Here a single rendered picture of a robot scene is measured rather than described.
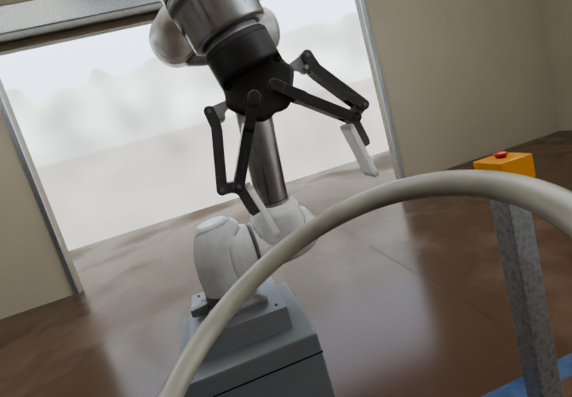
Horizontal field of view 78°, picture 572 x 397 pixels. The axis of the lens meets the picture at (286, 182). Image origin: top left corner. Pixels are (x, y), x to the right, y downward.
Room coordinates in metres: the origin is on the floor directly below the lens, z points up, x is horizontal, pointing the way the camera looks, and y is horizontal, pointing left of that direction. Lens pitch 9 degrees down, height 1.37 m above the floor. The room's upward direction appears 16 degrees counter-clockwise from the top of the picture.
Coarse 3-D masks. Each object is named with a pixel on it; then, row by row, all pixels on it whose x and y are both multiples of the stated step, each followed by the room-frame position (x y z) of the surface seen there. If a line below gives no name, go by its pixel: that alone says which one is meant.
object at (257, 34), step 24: (216, 48) 0.38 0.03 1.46; (240, 48) 0.37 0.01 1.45; (264, 48) 0.38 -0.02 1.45; (216, 72) 0.39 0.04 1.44; (240, 72) 0.38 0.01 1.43; (264, 72) 0.40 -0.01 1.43; (288, 72) 0.40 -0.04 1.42; (240, 96) 0.40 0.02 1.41; (264, 96) 0.40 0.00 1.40; (264, 120) 0.40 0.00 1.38
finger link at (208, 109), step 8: (208, 112) 0.39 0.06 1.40; (208, 120) 0.39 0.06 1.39; (216, 120) 0.39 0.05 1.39; (216, 128) 0.39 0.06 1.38; (216, 136) 0.39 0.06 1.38; (216, 144) 0.39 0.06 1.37; (216, 152) 0.39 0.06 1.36; (224, 152) 0.39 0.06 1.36; (216, 160) 0.39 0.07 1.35; (224, 160) 0.39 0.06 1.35; (216, 168) 0.39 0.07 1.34; (224, 168) 0.39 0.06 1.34; (216, 176) 0.39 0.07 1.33; (224, 176) 0.39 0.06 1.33; (216, 184) 0.39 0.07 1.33; (224, 184) 0.39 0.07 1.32; (224, 192) 0.39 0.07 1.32
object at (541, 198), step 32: (384, 192) 0.47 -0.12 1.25; (416, 192) 0.43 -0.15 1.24; (448, 192) 0.40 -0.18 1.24; (480, 192) 0.35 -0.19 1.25; (512, 192) 0.31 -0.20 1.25; (544, 192) 0.28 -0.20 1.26; (320, 224) 0.52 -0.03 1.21; (288, 256) 0.52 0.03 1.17; (256, 288) 0.51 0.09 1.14; (224, 320) 0.47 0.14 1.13; (192, 352) 0.43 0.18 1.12
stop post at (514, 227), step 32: (480, 160) 1.15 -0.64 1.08; (512, 160) 1.06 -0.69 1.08; (512, 224) 1.07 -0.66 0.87; (512, 256) 1.09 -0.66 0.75; (512, 288) 1.12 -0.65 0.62; (544, 288) 1.09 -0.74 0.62; (512, 320) 1.15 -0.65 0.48; (544, 320) 1.08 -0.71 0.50; (544, 352) 1.08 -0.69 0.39; (544, 384) 1.08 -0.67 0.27
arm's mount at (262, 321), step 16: (272, 288) 1.09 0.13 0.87; (192, 304) 1.12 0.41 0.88; (272, 304) 0.99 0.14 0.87; (192, 320) 1.01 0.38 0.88; (240, 320) 0.95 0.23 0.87; (256, 320) 0.94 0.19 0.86; (272, 320) 0.95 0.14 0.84; (288, 320) 0.96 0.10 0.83; (224, 336) 0.93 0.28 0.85; (240, 336) 0.93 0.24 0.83; (256, 336) 0.94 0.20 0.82; (208, 352) 0.92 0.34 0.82; (224, 352) 0.92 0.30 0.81
